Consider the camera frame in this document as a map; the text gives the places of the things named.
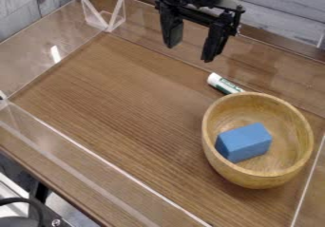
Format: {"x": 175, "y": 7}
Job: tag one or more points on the brown wooden bowl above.
{"x": 290, "y": 150}

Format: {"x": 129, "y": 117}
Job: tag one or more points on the blue foam block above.
{"x": 244, "y": 143}

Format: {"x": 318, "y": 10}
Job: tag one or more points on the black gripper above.
{"x": 202, "y": 12}

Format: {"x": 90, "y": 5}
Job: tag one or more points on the clear acrylic front barrier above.
{"x": 103, "y": 190}

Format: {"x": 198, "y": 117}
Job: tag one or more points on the clear acrylic corner bracket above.
{"x": 104, "y": 20}

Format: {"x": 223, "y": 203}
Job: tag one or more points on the white green glue stick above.
{"x": 223, "y": 85}

